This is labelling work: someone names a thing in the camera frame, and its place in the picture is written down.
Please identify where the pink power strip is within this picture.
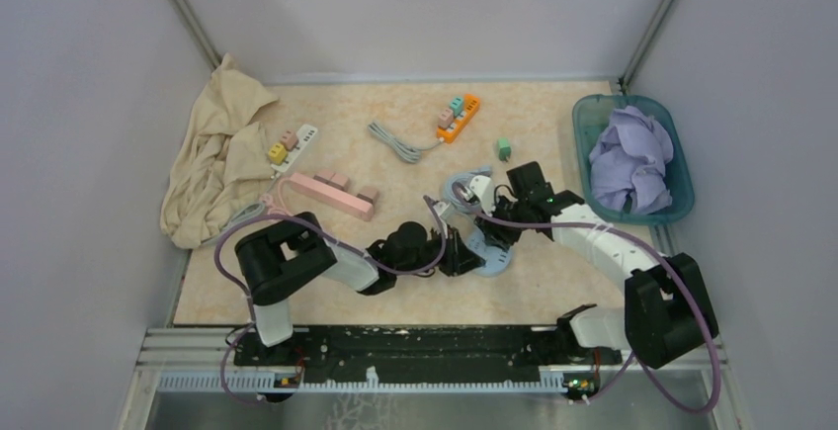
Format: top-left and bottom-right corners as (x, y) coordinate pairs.
(288, 172), (376, 221)

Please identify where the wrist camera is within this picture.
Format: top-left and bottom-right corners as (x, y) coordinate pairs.
(432, 200), (460, 226)
(466, 175), (495, 215)

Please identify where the lavender cloth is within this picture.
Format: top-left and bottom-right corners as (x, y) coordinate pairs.
(588, 106), (675, 215)

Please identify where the pink USB charger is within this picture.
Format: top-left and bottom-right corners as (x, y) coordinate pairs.
(438, 108), (455, 130)

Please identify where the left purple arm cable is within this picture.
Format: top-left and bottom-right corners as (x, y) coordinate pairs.
(212, 195), (453, 407)

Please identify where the teal plastic basket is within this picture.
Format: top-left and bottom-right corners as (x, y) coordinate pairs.
(572, 95), (695, 226)

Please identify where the green USB charger plug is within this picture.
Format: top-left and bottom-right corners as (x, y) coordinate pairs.
(495, 137), (512, 162)

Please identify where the orange power strip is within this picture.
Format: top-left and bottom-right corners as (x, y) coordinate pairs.
(436, 94), (481, 144)

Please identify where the teal USB charger plug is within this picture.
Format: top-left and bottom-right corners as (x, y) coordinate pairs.
(449, 97), (464, 116)

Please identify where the pink charger on white strip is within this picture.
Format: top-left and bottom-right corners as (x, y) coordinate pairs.
(280, 130), (298, 151)

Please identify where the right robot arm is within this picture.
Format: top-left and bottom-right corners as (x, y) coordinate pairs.
(467, 162), (718, 369)

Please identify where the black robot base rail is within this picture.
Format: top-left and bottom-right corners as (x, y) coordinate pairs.
(233, 325), (623, 385)

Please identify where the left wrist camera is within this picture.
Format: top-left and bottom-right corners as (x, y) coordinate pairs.
(432, 200), (460, 226)

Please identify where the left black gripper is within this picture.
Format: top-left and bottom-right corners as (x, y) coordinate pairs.
(396, 223), (486, 277)

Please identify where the round light blue power socket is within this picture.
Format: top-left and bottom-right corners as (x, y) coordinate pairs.
(472, 240), (513, 278)

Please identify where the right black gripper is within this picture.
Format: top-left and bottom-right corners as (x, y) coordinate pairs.
(474, 193), (529, 250)

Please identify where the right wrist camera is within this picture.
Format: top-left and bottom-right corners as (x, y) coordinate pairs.
(466, 175), (495, 215)

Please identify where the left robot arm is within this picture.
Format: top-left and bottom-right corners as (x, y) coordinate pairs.
(234, 212), (484, 365)

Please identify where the yellow USB charger plug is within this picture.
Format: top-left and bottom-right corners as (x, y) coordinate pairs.
(267, 142), (288, 165)

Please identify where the white power strip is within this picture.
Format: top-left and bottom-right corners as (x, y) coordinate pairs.
(270, 124), (319, 177)

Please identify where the beige cloth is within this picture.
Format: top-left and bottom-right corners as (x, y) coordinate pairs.
(159, 53), (279, 250)

